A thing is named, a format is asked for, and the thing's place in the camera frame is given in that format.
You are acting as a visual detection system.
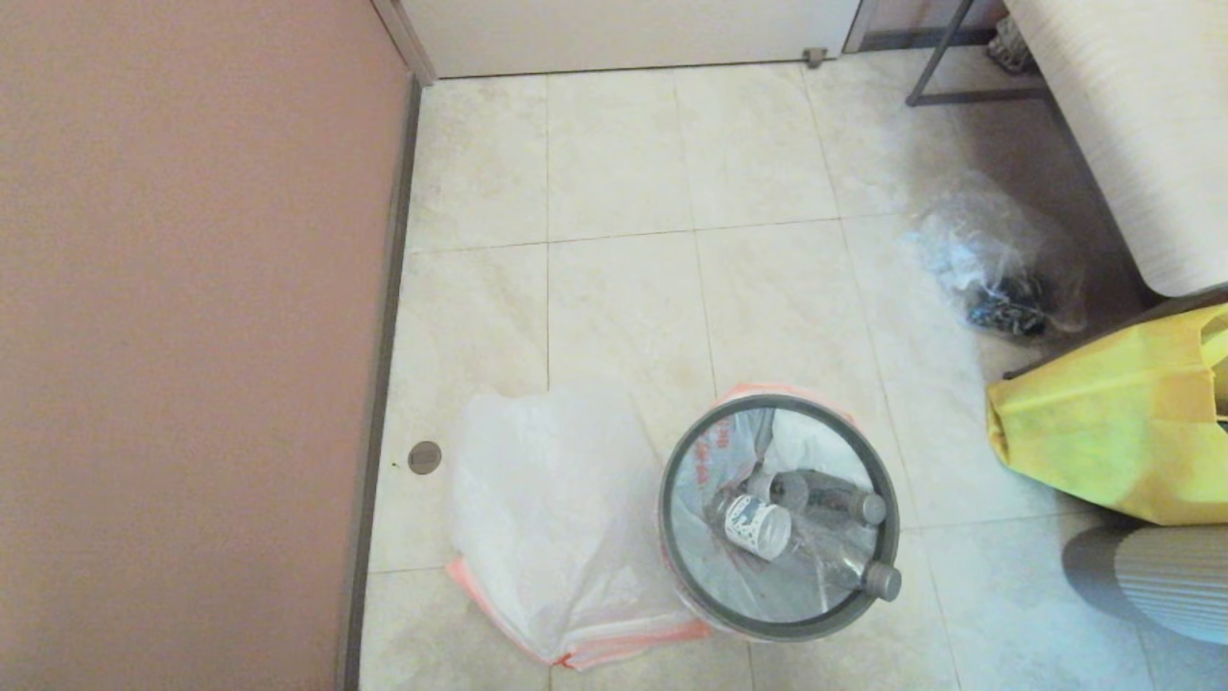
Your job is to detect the yellow fabric bag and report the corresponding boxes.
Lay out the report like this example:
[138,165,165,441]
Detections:
[986,305,1228,527]

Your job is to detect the white door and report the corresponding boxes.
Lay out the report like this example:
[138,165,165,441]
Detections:
[398,0,864,80]

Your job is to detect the clear plastic bag dark contents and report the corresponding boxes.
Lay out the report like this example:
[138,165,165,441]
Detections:
[911,178,1090,339]

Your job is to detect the white paper cup blue print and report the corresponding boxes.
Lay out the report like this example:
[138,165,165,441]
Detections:
[724,494,792,560]

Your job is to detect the grey metal frame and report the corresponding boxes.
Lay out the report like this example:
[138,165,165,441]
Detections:
[907,0,1056,107]

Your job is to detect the grey patterned slipper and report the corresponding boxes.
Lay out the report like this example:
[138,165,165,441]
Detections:
[988,14,1037,73]

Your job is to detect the cream textured table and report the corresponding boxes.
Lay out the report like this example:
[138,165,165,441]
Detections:
[1003,0,1228,298]

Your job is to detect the used trash bag red print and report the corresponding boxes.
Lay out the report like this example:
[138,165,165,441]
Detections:
[660,384,888,630]

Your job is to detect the grey bin ring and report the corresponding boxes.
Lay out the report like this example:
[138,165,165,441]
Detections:
[658,393,901,642]

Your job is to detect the white trash bag pink drawstring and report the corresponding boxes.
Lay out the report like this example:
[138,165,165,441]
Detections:
[446,384,711,670]

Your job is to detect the white ribbed cylinder container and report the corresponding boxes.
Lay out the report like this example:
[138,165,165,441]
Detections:
[1062,523,1228,646]

